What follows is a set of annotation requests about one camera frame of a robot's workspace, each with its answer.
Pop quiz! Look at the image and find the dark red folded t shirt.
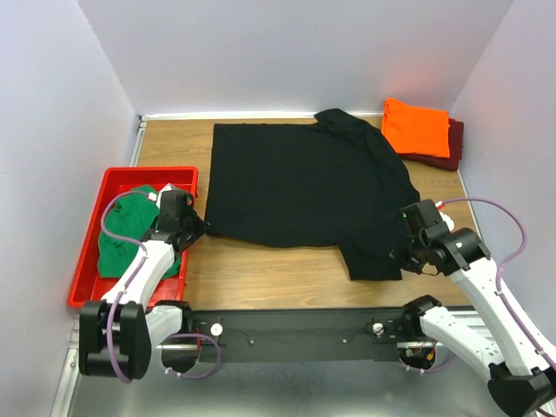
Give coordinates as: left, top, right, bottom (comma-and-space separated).
400, 118, 464, 172

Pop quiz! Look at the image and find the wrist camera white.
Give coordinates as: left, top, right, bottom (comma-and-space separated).
435, 202, 455, 231
148, 183, 176, 205

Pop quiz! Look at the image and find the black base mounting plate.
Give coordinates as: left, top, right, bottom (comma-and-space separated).
156, 307, 455, 374

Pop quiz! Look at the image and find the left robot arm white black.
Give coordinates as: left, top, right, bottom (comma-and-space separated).
78, 183, 209, 383

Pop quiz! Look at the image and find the aluminium frame rail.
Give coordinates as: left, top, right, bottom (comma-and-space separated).
69, 308, 493, 348

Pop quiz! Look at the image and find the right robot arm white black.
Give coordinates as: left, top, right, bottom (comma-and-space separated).
391, 200, 555, 416

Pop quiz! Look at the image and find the red plastic tray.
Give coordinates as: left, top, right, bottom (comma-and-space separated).
67, 166, 199, 309

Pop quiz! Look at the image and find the green crumpled t shirt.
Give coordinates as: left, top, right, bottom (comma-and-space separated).
97, 184, 159, 279

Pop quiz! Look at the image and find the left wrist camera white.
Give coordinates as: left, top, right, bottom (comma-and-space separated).
148, 183, 176, 205

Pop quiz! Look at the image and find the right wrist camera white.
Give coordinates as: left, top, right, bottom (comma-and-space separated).
435, 202, 455, 231

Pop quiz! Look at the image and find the black t shirt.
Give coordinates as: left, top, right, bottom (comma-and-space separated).
205, 109, 420, 281

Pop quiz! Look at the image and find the orange folded t shirt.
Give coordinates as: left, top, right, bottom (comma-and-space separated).
381, 97, 451, 158

